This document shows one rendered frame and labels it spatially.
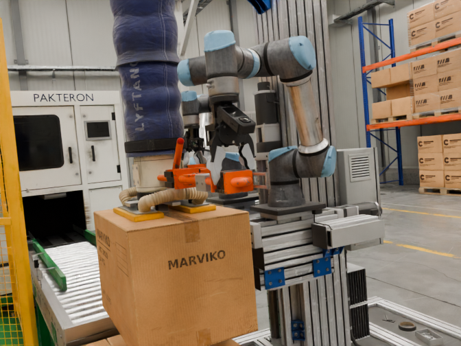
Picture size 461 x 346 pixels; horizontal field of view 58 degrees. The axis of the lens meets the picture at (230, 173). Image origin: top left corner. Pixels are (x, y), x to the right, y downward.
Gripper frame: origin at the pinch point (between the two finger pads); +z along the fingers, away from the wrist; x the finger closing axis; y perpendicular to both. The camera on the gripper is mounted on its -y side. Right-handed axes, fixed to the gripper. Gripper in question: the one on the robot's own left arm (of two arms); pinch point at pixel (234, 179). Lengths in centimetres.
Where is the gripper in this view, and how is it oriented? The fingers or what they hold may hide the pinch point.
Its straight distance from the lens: 100.8
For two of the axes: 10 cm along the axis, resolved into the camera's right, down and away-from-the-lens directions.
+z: 0.9, 9.9, 0.6
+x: -8.9, 1.0, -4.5
